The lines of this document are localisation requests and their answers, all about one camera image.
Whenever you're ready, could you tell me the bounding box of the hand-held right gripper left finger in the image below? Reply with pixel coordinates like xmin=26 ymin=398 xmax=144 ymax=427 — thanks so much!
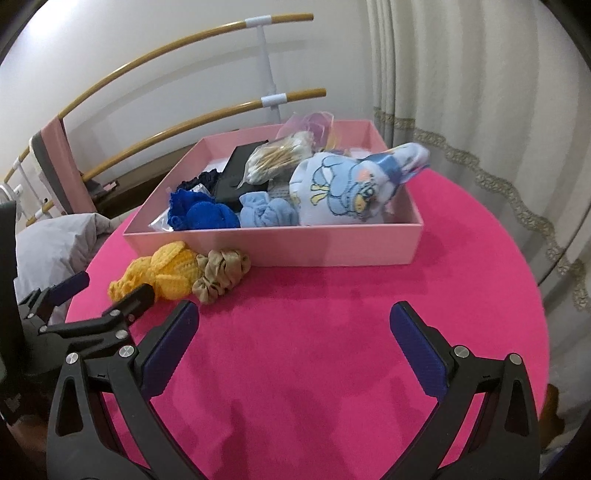
xmin=46 ymin=300 xmax=201 ymax=480

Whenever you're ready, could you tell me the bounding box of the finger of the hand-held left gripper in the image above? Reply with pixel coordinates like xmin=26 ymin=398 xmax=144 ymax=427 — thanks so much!
xmin=18 ymin=271 xmax=91 ymax=325
xmin=41 ymin=283 xmax=156 ymax=366

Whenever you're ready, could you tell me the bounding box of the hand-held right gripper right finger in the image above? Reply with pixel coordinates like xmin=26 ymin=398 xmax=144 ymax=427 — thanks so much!
xmin=389 ymin=301 xmax=541 ymax=480

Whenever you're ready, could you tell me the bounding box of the yellow crochet flower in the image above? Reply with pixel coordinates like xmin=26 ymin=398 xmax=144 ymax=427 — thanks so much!
xmin=108 ymin=241 xmax=206 ymax=304

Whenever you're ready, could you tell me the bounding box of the blue crochet flower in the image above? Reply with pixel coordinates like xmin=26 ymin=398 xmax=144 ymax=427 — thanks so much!
xmin=167 ymin=189 xmax=242 ymax=230

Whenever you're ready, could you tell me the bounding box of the pink cardboard box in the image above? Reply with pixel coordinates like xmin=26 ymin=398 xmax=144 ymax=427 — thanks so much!
xmin=122 ymin=119 xmax=424 ymax=268

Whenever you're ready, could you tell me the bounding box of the navy lace scrunchie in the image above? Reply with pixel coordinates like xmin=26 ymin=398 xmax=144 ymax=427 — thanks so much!
xmin=175 ymin=168 xmax=221 ymax=193

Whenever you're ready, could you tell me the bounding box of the light blue scrunchie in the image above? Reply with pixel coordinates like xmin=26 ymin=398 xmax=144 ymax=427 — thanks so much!
xmin=239 ymin=191 xmax=301 ymax=228

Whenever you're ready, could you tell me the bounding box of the light blue printed towel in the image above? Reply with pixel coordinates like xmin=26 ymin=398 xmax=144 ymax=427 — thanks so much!
xmin=288 ymin=142 xmax=431 ymax=226

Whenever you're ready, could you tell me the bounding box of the bag of cotton swabs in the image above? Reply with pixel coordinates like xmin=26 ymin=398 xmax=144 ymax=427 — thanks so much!
xmin=243 ymin=130 xmax=318 ymax=188

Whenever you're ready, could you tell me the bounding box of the grey pillow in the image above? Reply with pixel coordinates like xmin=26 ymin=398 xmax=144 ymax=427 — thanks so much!
xmin=14 ymin=213 xmax=125 ymax=324

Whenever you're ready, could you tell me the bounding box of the beige satin scrunchie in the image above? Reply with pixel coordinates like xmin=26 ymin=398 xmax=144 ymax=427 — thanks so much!
xmin=191 ymin=249 xmax=252 ymax=305

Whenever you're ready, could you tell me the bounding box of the pink round tablecloth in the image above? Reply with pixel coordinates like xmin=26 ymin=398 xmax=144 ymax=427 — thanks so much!
xmin=65 ymin=168 xmax=550 ymax=480

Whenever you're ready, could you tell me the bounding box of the pink and grey cloth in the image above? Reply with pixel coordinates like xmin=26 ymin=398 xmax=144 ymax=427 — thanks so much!
xmin=30 ymin=117 xmax=96 ymax=215

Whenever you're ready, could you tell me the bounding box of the dark wooden furniture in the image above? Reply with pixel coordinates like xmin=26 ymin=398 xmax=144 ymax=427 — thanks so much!
xmin=81 ymin=148 xmax=200 ymax=217

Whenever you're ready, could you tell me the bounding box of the black pouch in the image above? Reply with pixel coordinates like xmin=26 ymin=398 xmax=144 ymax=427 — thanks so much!
xmin=213 ymin=140 xmax=271 ymax=206

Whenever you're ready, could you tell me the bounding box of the beige curtain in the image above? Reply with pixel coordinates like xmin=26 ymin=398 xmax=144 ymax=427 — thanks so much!
xmin=365 ymin=0 xmax=591 ymax=319

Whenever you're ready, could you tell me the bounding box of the wooden barre rail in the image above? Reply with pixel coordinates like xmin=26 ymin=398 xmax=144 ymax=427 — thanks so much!
xmin=55 ymin=13 xmax=315 ymax=123
xmin=81 ymin=88 xmax=328 ymax=183

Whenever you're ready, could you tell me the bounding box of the white barre post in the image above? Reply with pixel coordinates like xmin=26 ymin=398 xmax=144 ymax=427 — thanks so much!
xmin=246 ymin=16 xmax=288 ymax=126

